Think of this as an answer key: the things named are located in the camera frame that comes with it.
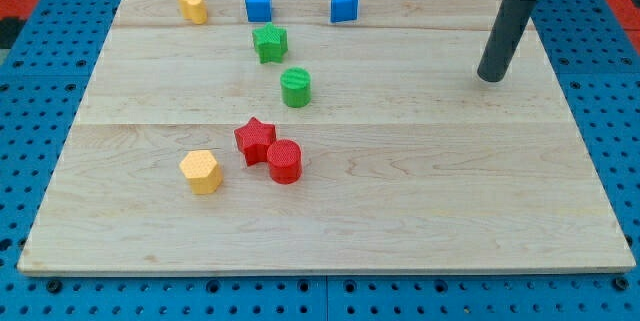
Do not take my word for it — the red star block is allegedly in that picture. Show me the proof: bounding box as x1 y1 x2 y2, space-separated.
234 117 277 166

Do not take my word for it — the green star block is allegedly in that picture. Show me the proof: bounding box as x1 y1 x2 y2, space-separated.
252 22 288 64

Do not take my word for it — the yellow hexagon block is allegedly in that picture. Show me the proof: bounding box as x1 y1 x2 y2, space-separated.
179 150 223 195

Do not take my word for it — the blue triangle block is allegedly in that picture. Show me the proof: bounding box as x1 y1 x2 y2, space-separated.
330 0 359 23

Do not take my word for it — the red cylinder block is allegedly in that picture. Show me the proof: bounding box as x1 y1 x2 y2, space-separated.
267 139 302 184

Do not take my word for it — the green cylinder block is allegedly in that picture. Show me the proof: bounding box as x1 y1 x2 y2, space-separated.
280 67 311 108

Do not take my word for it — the wooden board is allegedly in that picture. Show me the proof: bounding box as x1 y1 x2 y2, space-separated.
18 0 635 277

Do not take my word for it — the blue cube block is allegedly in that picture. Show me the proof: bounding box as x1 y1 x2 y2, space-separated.
245 0 272 22

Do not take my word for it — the yellow heart block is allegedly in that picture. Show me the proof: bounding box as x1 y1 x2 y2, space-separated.
177 0 208 24

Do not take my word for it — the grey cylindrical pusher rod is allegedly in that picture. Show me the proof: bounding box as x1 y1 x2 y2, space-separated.
477 0 537 82

